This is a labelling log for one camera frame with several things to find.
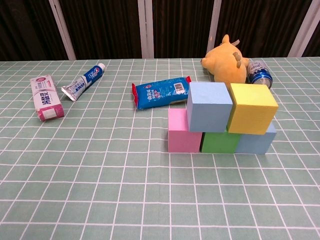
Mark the blue snack packet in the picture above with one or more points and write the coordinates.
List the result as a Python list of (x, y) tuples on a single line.
[(157, 93)]

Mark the pink white toothpaste box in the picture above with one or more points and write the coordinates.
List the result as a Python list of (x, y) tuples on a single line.
[(46, 98)]

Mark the light blue foam cube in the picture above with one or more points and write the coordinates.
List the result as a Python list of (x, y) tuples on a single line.
[(210, 107), (255, 143)]

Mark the yellow foam cube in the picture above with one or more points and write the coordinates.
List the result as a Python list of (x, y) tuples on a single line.
[(250, 110)]

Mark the yellow plush toy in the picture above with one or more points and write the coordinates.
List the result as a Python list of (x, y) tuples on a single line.
[(225, 62)]

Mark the white frame post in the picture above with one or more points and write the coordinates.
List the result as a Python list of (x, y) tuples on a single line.
[(213, 25), (303, 28), (146, 27), (62, 28)]

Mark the blue silver drink can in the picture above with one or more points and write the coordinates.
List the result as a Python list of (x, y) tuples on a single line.
[(258, 72)]

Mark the green foam cube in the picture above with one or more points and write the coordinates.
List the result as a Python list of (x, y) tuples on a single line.
[(218, 142)]

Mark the blue white toothpaste tube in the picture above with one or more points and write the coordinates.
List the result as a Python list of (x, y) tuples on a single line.
[(82, 83)]

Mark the green checkered tablecloth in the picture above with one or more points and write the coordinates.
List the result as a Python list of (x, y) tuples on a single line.
[(100, 175)]

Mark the pink foam cube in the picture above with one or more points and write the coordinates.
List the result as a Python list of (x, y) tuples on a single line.
[(182, 140)]

